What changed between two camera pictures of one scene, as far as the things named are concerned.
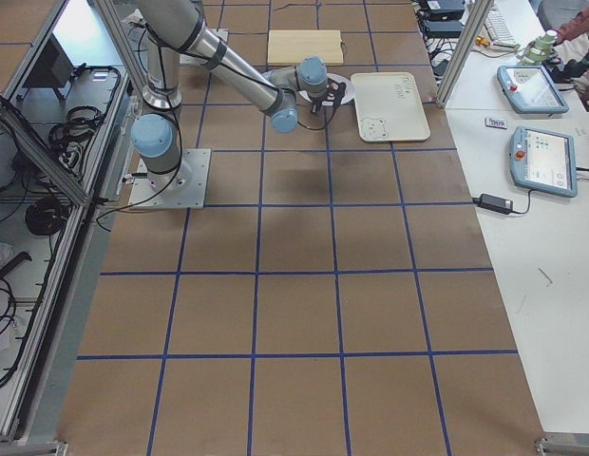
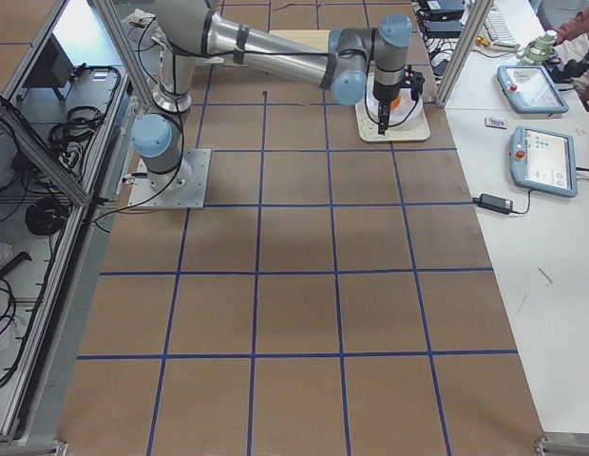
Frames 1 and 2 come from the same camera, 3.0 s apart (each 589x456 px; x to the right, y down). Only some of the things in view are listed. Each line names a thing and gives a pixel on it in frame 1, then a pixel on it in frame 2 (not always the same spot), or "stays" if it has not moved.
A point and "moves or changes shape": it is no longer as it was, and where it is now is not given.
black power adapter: [495, 203] stays
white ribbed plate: [349, 90] moves or changes shape
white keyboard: [498, 29] stays
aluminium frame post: [473, 28] stays
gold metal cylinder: [481, 41] stays
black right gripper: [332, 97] -> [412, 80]
